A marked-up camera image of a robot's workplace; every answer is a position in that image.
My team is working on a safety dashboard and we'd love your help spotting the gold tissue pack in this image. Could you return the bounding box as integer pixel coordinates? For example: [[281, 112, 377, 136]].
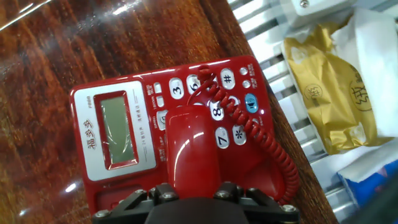
[[281, 7, 398, 156]]

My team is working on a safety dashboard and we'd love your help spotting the reddish brown wooden board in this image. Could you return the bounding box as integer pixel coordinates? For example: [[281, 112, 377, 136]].
[[0, 0, 340, 224]]

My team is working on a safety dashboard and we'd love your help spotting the red telephone handset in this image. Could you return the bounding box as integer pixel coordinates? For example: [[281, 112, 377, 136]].
[[164, 104, 223, 200]]

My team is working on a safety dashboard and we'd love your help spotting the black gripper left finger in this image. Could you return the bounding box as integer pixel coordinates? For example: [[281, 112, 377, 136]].
[[92, 182, 180, 224]]

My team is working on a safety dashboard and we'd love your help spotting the red telephone base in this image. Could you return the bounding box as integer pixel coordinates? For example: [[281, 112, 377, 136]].
[[70, 55, 287, 215]]

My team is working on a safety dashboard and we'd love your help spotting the black camera cable with plug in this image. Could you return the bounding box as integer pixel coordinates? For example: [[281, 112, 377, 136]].
[[341, 177, 398, 224]]

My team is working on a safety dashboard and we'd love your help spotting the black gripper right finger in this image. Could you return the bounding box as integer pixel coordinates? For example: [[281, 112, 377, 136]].
[[213, 182, 301, 224]]

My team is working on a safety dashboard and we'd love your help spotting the red phone cord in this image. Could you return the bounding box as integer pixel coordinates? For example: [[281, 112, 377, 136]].
[[186, 64, 301, 206]]

